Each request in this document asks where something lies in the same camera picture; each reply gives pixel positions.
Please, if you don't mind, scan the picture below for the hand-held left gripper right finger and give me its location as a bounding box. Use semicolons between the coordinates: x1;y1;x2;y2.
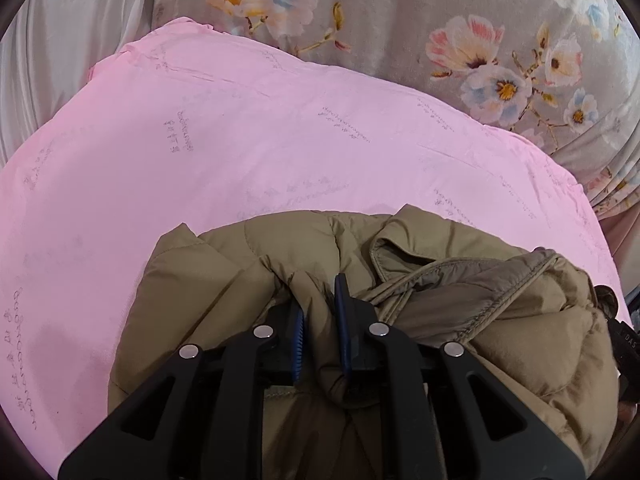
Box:
334;273;586;480

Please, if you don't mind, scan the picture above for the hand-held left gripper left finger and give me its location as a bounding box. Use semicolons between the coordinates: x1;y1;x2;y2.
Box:
57;302;306;480

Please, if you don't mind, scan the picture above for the olive quilted jacket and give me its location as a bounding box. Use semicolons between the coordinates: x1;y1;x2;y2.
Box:
107;204;626;480

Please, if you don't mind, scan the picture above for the pink blanket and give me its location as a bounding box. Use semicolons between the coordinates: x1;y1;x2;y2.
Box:
0;16;626;480

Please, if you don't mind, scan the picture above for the grey floral cloth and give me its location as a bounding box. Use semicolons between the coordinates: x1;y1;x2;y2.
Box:
150;0;640;221

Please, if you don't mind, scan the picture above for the white curtain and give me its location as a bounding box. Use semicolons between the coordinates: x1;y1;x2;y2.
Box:
0;0;168;161

